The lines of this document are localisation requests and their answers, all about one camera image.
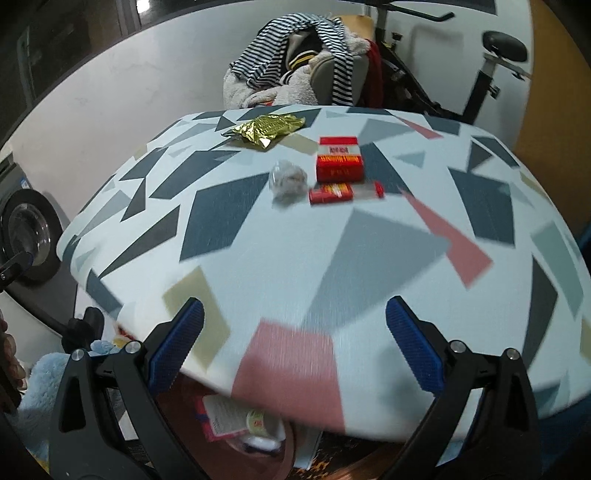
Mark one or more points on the fuzzy beige garment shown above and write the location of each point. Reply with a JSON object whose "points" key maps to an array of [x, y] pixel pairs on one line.
{"points": [[295, 92]]}

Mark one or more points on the red white cardboard box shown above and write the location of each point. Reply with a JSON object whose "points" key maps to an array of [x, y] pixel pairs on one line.
{"points": [[339, 159]]}

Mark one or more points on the small red packet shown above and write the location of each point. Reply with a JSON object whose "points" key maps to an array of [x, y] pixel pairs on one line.
{"points": [[330, 192]]}

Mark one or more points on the black exercise bike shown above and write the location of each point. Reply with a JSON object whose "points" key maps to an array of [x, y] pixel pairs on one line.
{"points": [[415, 69]]}

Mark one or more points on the grey washing machine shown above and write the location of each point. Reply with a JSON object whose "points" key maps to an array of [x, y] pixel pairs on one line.
{"points": [[27, 230]]}

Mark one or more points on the round copper trash bin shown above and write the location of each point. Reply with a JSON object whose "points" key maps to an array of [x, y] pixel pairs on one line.
{"points": [[221, 466]]}

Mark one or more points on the geometric patterned table cover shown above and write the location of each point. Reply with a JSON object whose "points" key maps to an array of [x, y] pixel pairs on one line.
{"points": [[300, 254]]}

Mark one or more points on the person's left forearm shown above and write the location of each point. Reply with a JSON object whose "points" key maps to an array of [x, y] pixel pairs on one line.
{"points": [[39, 401]]}

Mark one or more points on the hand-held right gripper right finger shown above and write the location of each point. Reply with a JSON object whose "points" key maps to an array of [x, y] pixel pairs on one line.
{"points": [[413, 341]]}

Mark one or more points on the crumpled clear plastic wrap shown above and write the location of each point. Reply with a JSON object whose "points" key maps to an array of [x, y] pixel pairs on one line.
{"points": [[287, 182]]}

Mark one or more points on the wooden chair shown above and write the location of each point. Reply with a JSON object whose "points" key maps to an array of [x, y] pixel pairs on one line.
{"points": [[355, 25]]}

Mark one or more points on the dark jacket with yellow stripes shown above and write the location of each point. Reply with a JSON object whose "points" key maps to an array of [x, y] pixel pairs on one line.
{"points": [[302, 53]]}

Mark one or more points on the black gold patterned rug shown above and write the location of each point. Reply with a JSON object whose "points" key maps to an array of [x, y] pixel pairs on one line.
{"points": [[351, 452]]}

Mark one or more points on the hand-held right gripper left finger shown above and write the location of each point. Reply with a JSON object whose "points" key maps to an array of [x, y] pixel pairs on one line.
{"points": [[178, 341]]}

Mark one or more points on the pile of clothes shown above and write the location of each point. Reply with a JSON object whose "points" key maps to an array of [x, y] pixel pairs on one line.
{"points": [[277, 41]]}

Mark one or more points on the green instant noodle cup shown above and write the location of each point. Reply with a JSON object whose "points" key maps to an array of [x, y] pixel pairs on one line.
{"points": [[258, 420]]}

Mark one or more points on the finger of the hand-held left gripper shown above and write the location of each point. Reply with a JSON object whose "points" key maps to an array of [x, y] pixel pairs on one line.
{"points": [[83, 328], [14, 266]]}

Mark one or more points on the crumpled gold wrapper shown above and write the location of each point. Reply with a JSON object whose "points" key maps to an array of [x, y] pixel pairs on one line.
{"points": [[268, 127]]}

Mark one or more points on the red garment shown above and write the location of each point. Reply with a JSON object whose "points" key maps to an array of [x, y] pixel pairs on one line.
{"points": [[376, 78]]}

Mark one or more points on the person's left hand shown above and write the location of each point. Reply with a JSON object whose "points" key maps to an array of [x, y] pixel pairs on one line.
{"points": [[11, 364]]}

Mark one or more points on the red white flat packet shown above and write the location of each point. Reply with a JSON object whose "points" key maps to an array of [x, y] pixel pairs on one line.
{"points": [[219, 413]]}

